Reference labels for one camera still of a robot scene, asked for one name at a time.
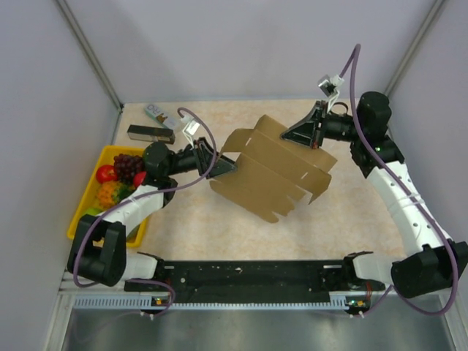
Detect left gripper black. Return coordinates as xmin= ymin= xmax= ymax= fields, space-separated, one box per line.
xmin=165 ymin=136 xmax=236 ymax=179

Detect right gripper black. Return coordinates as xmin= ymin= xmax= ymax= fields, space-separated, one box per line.
xmin=280 ymin=101 xmax=364 ymax=151

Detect brown cardboard paper box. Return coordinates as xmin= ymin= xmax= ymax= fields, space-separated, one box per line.
xmin=210 ymin=115 xmax=337 ymax=223

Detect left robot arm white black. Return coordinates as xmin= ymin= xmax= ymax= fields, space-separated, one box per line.
xmin=67 ymin=137 xmax=237 ymax=290

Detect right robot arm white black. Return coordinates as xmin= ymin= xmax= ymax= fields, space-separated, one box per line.
xmin=281 ymin=91 xmax=467 ymax=298

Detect teal white snack box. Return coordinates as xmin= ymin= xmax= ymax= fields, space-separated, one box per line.
xmin=144 ymin=104 xmax=182 ymax=132

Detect black rectangular box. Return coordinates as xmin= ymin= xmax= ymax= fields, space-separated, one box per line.
xmin=127 ymin=124 xmax=176 ymax=145

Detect red toy tomato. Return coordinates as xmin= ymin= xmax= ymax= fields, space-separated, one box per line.
xmin=132 ymin=171 xmax=146 ymax=188

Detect purple toy grapes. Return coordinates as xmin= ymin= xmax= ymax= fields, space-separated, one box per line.
xmin=113 ymin=154 xmax=145 ymax=184

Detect orange toy pineapple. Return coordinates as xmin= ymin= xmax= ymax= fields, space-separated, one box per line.
xmin=96 ymin=181 xmax=135 ymax=210

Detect yellow plastic tray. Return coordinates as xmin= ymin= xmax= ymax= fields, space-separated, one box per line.
xmin=66 ymin=145 xmax=149 ymax=249

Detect red toy apple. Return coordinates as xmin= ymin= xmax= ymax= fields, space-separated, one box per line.
xmin=95 ymin=165 xmax=118 ymax=184

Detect green toy pear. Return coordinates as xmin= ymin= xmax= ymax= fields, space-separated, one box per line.
xmin=82 ymin=207 xmax=103 ymax=221

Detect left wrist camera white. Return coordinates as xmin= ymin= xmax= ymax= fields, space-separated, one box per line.
xmin=181 ymin=114 xmax=200 ymax=146

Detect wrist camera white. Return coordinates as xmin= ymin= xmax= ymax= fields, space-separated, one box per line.
xmin=317 ymin=75 xmax=344 ymax=113
xmin=181 ymin=114 xmax=200 ymax=146

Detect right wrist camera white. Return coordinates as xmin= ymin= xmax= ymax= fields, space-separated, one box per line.
xmin=317 ymin=75 xmax=344 ymax=113

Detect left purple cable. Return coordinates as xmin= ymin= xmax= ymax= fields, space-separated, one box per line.
xmin=72 ymin=107 xmax=222 ymax=290

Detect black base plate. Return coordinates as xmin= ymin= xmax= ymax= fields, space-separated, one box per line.
xmin=124 ymin=259 xmax=385 ymax=304

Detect grey cable duct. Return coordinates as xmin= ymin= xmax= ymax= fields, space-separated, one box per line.
xmin=72 ymin=292 xmax=365 ymax=311

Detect right frame post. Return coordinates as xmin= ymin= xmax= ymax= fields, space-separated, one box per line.
xmin=383 ymin=0 xmax=448 ymax=99

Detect frame post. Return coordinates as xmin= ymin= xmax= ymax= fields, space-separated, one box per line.
xmin=383 ymin=0 xmax=448 ymax=99
xmin=53 ymin=0 xmax=124 ymax=113

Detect aluminium frame rail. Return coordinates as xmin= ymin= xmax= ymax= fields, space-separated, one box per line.
xmin=58 ymin=265 xmax=458 ymax=297

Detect left frame post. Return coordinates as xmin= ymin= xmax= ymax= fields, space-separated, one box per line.
xmin=53 ymin=0 xmax=124 ymax=113

